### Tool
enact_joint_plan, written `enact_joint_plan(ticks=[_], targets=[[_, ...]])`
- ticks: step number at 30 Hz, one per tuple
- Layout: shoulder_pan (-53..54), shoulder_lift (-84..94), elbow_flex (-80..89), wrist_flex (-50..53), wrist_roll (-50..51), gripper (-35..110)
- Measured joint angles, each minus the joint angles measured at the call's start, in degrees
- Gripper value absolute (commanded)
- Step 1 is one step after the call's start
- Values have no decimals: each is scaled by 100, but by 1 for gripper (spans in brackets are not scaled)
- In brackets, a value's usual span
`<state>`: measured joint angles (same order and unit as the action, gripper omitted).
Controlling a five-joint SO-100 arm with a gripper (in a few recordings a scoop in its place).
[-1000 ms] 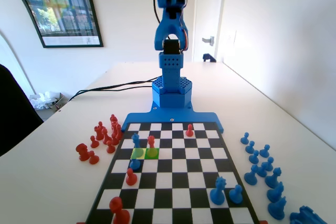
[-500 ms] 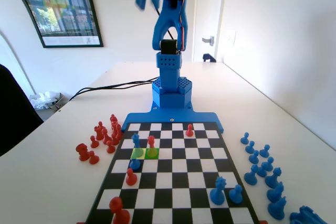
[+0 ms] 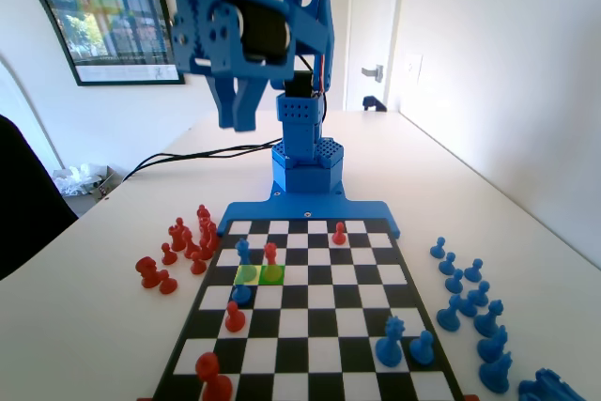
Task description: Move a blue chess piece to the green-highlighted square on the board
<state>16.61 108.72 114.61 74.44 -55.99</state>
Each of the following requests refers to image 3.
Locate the crumpled white paper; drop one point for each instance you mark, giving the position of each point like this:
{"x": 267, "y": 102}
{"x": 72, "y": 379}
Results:
{"x": 72, "y": 179}

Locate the large red chess piece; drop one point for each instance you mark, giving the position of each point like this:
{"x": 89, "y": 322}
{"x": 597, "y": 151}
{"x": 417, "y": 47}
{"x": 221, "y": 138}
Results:
{"x": 148, "y": 274}

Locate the black chair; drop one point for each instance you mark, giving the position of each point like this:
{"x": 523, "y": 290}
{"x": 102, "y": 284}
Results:
{"x": 28, "y": 213}

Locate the blue table clamp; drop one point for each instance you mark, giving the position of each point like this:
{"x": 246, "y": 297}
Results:
{"x": 374, "y": 104}

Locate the blue chess rook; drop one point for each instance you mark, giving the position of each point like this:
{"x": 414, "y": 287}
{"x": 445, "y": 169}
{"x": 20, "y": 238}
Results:
{"x": 547, "y": 388}

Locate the white door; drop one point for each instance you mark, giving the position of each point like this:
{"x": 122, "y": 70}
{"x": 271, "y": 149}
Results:
{"x": 371, "y": 20}

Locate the white light switch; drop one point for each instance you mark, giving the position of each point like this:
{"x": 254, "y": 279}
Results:
{"x": 416, "y": 66}

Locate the black and white chessboard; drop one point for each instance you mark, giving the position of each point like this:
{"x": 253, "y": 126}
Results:
{"x": 328, "y": 297}

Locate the blue base plate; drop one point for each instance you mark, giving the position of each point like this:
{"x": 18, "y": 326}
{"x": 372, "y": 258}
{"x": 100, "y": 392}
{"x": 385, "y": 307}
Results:
{"x": 263, "y": 211}

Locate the red board corner foot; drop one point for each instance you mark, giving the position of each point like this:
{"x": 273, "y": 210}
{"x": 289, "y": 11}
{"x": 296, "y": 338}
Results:
{"x": 471, "y": 397}
{"x": 143, "y": 398}

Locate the blue chess king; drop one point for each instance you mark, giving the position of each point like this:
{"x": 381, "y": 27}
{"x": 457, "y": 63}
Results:
{"x": 243, "y": 253}

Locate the tall blue chess piece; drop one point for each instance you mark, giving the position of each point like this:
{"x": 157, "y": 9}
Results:
{"x": 489, "y": 321}
{"x": 497, "y": 375}
{"x": 493, "y": 347}

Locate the tall red chess piece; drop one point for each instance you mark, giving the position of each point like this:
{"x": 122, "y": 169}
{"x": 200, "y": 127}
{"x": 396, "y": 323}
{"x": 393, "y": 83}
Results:
{"x": 177, "y": 234}
{"x": 271, "y": 255}

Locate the small cardboard box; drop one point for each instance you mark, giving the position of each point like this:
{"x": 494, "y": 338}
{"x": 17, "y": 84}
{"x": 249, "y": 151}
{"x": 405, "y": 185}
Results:
{"x": 109, "y": 178}

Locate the red chess bishop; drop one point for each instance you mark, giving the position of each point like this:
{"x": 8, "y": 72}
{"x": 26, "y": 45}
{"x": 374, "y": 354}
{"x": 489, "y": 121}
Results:
{"x": 190, "y": 246}

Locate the blue chess pawn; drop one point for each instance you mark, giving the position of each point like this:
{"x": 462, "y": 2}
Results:
{"x": 454, "y": 282}
{"x": 468, "y": 305}
{"x": 421, "y": 349}
{"x": 473, "y": 271}
{"x": 480, "y": 294}
{"x": 451, "y": 315}
{"x": 437, "y": 248}
{"x": 241, "y": 295}
{"x": 447, "y": 265}

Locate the red chess pawn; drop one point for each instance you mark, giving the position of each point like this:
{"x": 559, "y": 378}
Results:
{"x": 234, "y": 319}
{"x": 167, "y": 283}
{"x": 198, "y": 266}
{"x": 338, "y": 235}
{"x": 212, "y": 380}
{"x": 168, "y": 256}

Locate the blue chess queen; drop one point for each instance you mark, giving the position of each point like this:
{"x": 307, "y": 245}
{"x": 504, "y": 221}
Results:
{"x": 389, "y": 344}

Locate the dark framed poster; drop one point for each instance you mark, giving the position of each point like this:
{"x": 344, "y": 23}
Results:
{"x": 117, "y": 20}

